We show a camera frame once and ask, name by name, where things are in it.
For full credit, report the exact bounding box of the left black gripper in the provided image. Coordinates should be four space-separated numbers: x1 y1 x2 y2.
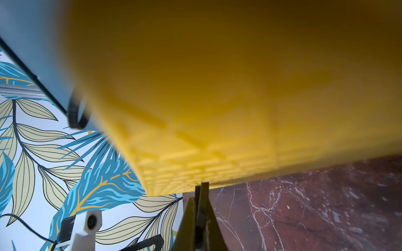
120 197 196 251

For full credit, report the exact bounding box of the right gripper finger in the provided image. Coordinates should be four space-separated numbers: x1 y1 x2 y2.
195 183 228 251

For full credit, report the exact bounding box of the teal yellow drawer cabinet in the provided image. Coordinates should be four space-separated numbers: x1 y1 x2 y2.
1 1 402 196

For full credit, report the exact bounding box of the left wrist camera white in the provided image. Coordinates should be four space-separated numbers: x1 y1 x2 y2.
55 210 102 251

